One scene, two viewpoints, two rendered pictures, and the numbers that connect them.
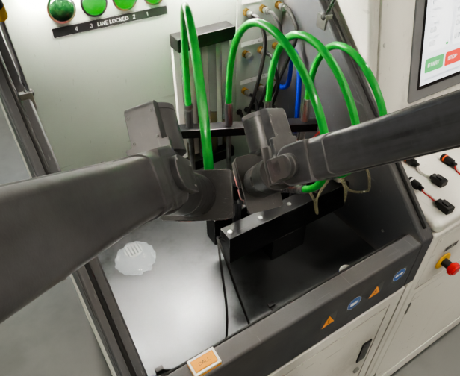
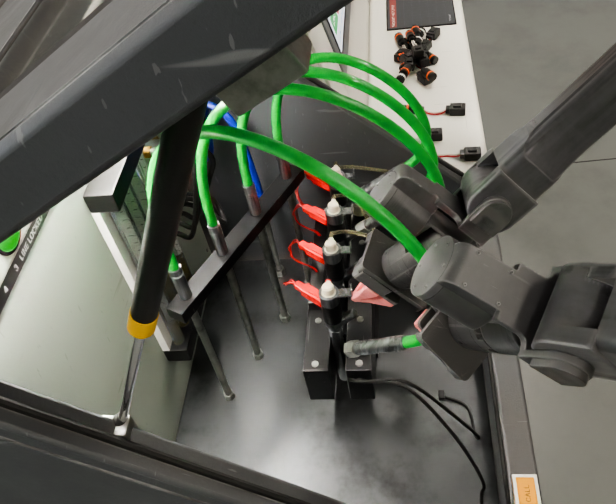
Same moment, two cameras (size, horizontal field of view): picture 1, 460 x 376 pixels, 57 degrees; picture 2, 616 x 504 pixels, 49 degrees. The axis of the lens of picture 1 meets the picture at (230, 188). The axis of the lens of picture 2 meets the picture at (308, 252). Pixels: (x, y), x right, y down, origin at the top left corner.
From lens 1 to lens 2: 0.51 m
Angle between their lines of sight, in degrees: 32
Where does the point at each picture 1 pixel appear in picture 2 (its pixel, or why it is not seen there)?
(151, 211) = not seen: outside the picture
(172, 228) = (238, 442)
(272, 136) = (432, 199)
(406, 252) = not seen: hidden behind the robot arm
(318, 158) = (532, 177)
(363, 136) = (575, 121)
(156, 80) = (101, 275)
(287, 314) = (507, 374)
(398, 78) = not seen: hidden behind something
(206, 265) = (333, 434)
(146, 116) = (479, 263)
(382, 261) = (492, 249)
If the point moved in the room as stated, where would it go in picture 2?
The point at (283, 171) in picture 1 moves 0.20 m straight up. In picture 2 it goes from (500, 221) to (515, 52)
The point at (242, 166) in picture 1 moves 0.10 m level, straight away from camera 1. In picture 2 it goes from (375, 268) to (311, 238)
